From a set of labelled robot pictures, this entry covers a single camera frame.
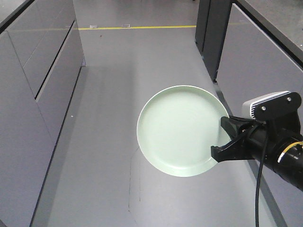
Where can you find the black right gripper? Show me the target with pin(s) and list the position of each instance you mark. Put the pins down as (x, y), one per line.
(273, 142)

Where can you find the light green round plate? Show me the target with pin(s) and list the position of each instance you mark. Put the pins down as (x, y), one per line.
(177, 127)

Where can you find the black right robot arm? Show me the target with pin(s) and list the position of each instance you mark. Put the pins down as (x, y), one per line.
(292, 174)

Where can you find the grey cabinet row right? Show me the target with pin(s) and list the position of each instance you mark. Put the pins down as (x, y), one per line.
(252, 64)

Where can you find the grey cabinet row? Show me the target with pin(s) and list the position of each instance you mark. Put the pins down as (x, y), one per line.
(40, 59)
(252, 64)

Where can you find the dark tall cabinet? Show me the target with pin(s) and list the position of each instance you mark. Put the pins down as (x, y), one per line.
(211, 26)

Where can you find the grey cabinet row left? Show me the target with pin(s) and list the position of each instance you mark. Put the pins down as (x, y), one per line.
(40, 59)

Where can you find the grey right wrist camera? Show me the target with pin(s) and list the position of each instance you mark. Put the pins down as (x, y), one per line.
(271, 106)

